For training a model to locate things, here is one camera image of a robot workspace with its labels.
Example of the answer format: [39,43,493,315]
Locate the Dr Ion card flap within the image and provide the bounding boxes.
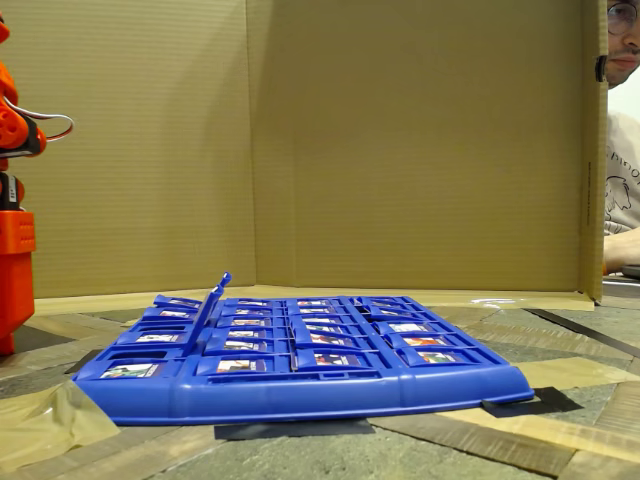
[142,307,199,322]

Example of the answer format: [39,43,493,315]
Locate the brown cardboard box wall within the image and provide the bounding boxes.
[0,0,610,314]

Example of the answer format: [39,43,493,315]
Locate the long black tape strip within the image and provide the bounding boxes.
[524,308,640,359]

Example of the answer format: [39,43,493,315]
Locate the three-wire servo cable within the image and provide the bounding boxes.
[3,97,76,145]

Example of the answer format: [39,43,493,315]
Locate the Gecko card flap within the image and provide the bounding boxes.
[357,301,421,311]

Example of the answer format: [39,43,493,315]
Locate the man in white t-shirt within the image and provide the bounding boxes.
[603,0,640,236]

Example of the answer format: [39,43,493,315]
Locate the faded card flap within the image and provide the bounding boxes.
[195,354,284,377]
[97,357,169,381]

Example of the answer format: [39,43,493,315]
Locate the Atlantia card flap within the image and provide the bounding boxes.
[212,327,290,341]

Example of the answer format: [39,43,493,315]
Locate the Eric Eagle card flap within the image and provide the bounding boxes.
[215,316,289,329]

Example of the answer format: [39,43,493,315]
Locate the Lucia portrait card flap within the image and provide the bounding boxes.
[180,285,225,358]

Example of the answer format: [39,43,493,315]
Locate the Stupendous card flap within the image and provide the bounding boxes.
[153,294,202,309]

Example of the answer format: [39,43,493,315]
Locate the Robo-Joe Dana card flap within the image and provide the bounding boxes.
[197,271,234,326]

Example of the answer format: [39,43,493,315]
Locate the Rambler card flap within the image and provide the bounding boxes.
[384,333,464,350]

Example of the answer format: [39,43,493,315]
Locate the square brown tape patch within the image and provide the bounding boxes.
[517,355,640,390]

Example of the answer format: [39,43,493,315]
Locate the Thunderrock card flap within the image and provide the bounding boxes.
[292,323,361,335]

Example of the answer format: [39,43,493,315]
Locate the Ice Light card flap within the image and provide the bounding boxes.
[289,315,356,325]

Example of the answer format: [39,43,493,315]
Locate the Madame Vine card flap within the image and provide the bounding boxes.
[288,306,351,316]

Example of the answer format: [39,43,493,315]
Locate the person's bare forearm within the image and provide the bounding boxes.
[603,230,640,275]

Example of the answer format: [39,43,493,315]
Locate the dark flat device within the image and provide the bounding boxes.
[602,263,640,287]

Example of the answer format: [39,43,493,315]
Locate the translucent brown tape piece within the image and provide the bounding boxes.
[0,380,121,474]

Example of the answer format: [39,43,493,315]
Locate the Safeguard card flap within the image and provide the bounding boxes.
[293,332,374,349]

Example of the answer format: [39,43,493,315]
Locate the Sir Stretch card flap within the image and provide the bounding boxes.
[204,338,289,354]

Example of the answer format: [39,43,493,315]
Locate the Blasteroid card flap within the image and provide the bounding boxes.
[117,329,194,347]

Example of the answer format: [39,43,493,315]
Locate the Zap card flap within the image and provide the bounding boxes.
[219,305,287,318]

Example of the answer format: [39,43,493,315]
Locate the glossy black tape piece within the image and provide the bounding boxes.
[214,418,376,441]

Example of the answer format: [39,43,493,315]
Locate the blue guessing game board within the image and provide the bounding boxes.
[72,294,536,427]

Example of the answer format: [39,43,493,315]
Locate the Ultrasonic card flap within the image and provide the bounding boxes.
[294,348,381,371]

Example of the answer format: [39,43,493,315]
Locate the Mr Mist card flap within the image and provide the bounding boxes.
[374,321,446,335]

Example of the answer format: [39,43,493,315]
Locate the round eyeglasses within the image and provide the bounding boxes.
[607,2,640,36]

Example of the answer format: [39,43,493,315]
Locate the Swampbat card flap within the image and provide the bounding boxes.
[397,347,484,369]

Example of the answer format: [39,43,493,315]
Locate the Sparkshot card flap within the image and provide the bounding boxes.
[362,308,431,322]

